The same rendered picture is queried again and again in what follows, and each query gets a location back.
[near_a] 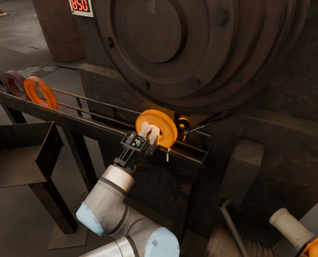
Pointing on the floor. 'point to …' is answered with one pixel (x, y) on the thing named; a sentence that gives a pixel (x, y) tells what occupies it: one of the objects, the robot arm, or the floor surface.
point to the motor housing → (224, 251)
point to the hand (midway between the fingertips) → (155, 126)
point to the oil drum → (59, 29)
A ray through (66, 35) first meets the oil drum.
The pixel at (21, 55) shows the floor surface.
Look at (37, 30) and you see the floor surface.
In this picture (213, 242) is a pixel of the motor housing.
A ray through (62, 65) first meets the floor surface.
